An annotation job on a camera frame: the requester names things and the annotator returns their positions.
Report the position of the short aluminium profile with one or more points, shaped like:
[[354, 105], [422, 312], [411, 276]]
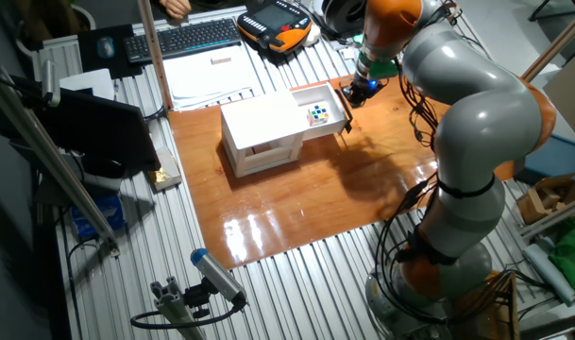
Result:
[[174, 307]]

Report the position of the small wooden block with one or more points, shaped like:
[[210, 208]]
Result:
[[221, 60]]

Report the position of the aluminium frame beam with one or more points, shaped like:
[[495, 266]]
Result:
[[55, 160]]

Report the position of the Rubik's cube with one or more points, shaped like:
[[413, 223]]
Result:
[[318, 114]]

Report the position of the blue box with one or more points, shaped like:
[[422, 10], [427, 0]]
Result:
[[561, 160]]

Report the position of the black mouse pad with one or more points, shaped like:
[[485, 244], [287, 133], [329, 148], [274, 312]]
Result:
[[91, 66]]

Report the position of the bare human hand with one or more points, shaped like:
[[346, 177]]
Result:
[[176, 7]]

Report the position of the aluminium bar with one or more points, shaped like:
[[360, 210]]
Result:
[[556, 215]]

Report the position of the silver camera with blue end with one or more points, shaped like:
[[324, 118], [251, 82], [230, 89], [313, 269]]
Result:
[[216, 274]]

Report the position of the white round object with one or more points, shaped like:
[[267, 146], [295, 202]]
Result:
[[311, 37]]

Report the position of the black monitor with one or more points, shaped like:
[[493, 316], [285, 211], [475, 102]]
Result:
[[103, 132]]

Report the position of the wooden post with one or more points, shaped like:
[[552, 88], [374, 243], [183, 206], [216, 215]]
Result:
[[556, 45], [154, 52]]

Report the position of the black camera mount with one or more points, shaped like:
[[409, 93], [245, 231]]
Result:
[[197, 297]]

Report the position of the glossy wooden board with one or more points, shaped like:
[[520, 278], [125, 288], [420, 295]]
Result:
[[277, 212]]

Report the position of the orange black teach pendant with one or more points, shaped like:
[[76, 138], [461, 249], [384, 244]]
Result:
[[275, 19]]

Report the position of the blue tissue pack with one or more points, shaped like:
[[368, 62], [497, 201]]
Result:
[[98, 217]]

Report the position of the open cardboard box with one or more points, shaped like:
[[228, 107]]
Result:
[[546, 198]]

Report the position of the brown cardboard sheet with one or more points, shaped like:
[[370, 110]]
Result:
[[570, 99]]

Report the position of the white flat box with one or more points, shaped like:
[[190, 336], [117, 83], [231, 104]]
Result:
[[89, 82]]

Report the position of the white paper stack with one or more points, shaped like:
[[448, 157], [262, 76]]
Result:
[[207, 80]]

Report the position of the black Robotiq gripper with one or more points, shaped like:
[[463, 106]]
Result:
[[367, 90]]

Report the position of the grey computer mouse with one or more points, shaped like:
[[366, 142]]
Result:
[[106, 47]]

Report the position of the silver depth camera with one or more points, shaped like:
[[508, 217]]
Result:
[[51, 82]]

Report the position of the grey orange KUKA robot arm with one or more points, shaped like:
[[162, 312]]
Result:
[[485, 118]]

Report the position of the white drawer cabinet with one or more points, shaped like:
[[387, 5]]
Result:
[[263, 120]]

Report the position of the small box with gold foil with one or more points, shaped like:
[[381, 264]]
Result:
[[166, 170]]

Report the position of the white paper roll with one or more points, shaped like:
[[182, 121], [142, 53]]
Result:
[[549, 274]]

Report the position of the black computer keyboard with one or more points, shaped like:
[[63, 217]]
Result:
[[183, 40]]

